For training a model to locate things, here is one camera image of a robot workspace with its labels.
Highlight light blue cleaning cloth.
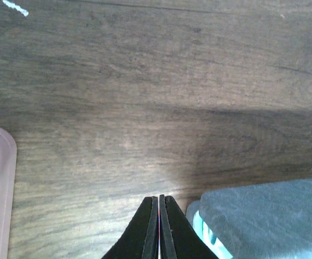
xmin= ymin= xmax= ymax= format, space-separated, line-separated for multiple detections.
xmin=199 ymin=178 xmax=312 ymax=258

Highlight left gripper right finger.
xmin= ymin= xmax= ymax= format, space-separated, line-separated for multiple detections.
xmin=158 ymin=195 xmax=216 ymax=259

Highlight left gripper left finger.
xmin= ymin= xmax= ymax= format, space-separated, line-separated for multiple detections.
xmin=102 ymin=196 xmax=159 ymax=259

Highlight green glasses case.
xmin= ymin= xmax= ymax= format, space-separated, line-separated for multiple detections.
xmin=186 ymin=200 xmax=233 ymax=259

